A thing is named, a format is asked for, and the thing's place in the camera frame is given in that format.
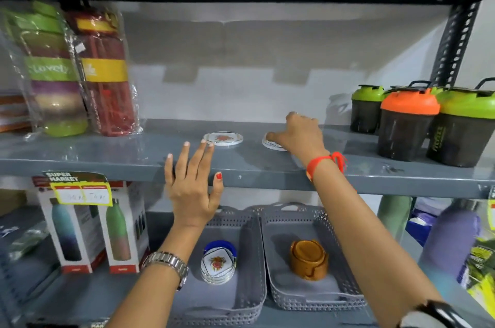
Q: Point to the person's right hand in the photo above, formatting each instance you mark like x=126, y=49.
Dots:
x=303, y=140

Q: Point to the person's left hand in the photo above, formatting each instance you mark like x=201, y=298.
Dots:
x=191, y=196

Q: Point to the person's left little finger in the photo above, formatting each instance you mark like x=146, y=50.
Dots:
x=169, y=169

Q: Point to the person's left middle finger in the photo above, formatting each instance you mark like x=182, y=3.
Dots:
x=198, y=159

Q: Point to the person's left thumb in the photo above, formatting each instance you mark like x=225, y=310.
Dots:
x=218, y=190

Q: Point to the person's right thumb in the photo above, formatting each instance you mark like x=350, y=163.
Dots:
x=275, y=136

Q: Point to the white round printed coaster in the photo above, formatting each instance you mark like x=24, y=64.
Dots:
x=223, y=138
x=270, y=145

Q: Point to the person's left forearm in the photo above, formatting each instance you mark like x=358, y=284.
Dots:
x=154, y=293

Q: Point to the person's right forearm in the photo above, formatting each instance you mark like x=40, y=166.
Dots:
x=367, y=246

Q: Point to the grey metal shelf rack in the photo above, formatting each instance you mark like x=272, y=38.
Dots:
x=247, y=169

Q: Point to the white coaster set blue holder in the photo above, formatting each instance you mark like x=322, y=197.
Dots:
x=218, y=262

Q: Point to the white box green bottle picture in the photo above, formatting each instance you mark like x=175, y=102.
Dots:
x=123, y=231

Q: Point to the silver metal wristwatch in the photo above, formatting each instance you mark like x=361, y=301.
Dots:
x=167, y=261

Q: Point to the yellow price label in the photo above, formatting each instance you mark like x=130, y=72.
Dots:
x=82, y=193

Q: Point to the small green lid shaker bottle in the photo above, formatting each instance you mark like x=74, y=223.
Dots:
x=365, y=107

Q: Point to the grey plastic basket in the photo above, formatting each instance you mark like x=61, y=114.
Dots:
x=224, y=293
x=305, y=285

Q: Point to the brown wooden coaster set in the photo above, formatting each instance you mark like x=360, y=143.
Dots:
x=308, y=259

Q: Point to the red and yellow wrapped bottle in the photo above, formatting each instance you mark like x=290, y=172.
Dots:
x=104, y=72

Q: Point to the white box blue bottle picture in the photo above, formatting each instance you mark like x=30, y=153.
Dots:
x=69, y=231

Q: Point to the hidden green lid shaker bottle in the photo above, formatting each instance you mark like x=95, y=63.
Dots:
x=391, y=89

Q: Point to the orange lid shaker bottle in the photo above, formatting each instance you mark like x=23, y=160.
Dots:
x=406, y=122

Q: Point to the green matte bottle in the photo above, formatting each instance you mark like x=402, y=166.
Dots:
x=394, y=215

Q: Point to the clear plastic packet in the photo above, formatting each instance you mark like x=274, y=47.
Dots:
x=25, y=240

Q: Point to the brown cardboard box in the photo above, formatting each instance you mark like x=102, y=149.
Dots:
x=11, y=200

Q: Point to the stack of brown flat boxes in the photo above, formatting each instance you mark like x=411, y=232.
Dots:
x=13, y=111

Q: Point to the blue packet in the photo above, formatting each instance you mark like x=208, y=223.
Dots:
x=419, y=225

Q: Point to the large green lid shaker bottle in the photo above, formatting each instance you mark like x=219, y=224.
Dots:
x=464, y=126

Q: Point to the purple and blue matte bottle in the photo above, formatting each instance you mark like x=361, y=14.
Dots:
x=448, y=246

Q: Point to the black and white wristband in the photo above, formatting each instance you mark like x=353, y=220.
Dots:
x=437, y=314

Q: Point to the yellow green plastic packet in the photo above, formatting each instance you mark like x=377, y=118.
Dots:
x=481, y=269

